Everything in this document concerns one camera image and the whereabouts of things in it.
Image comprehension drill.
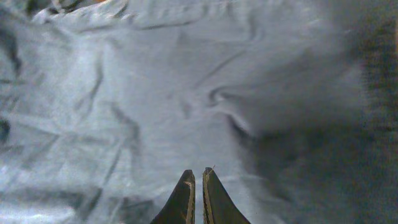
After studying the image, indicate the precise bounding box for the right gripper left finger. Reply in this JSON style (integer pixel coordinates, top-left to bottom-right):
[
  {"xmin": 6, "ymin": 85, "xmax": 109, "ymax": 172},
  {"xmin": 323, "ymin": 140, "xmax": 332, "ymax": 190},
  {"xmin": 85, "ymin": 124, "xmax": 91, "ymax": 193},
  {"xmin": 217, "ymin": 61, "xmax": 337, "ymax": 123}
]
[{"xmin": 150, "ymin": 170, "xmax": 195, "ymax": 224}]

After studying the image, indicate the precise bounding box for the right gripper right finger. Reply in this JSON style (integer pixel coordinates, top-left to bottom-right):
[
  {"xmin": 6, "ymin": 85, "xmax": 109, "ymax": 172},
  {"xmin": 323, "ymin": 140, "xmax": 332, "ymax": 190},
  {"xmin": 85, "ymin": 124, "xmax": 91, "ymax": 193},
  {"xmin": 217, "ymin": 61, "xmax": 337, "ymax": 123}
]
[{"xmin": 203, "ymin": 167, "xmax": 251, "ymax": 224}]

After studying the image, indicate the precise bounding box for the navy blue clothes pile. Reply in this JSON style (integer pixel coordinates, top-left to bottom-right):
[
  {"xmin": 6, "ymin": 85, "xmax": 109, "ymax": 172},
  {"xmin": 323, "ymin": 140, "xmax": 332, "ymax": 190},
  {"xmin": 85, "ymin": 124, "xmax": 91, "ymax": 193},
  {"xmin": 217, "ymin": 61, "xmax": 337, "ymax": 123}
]
[{"xmin": 1, "ymin": 1, "xmax": 397, "ymax": 223}]

